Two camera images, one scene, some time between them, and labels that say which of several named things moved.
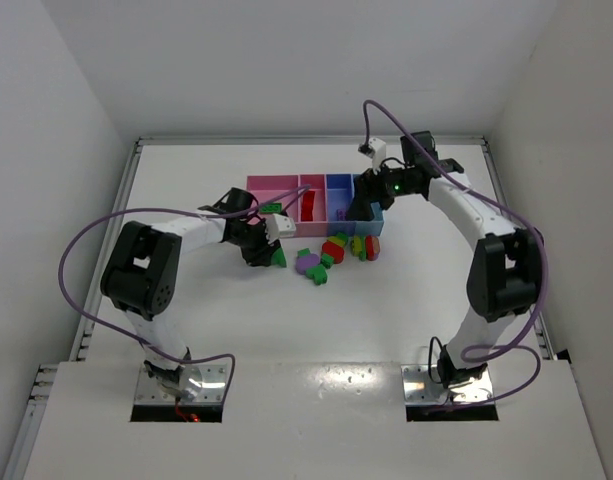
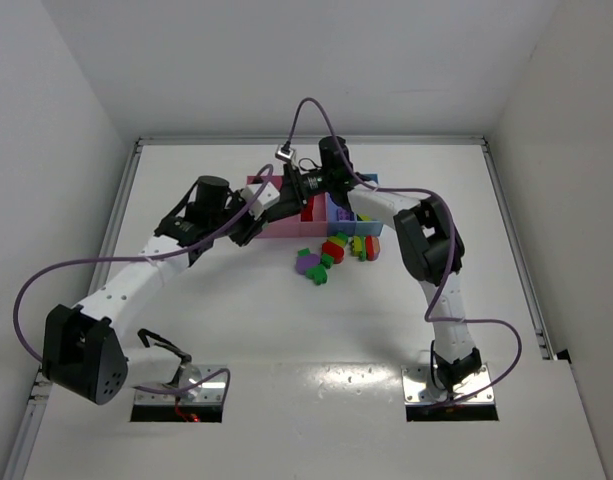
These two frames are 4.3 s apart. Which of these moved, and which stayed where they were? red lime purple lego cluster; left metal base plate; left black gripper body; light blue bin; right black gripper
Moved: right black gripper; left black gripper body
Stayed: left metal base plate; light blue bin; red lime purple lego cluster
